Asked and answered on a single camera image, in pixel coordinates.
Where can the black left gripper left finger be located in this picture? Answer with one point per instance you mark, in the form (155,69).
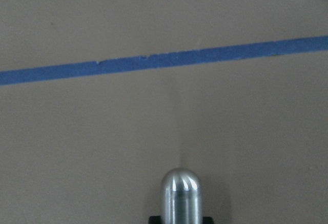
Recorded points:
(154,220)

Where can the steel muddler black tip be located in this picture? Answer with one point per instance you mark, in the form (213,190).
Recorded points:
(181,197)

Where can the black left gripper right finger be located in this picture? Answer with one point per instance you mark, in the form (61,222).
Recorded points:
(207,220)

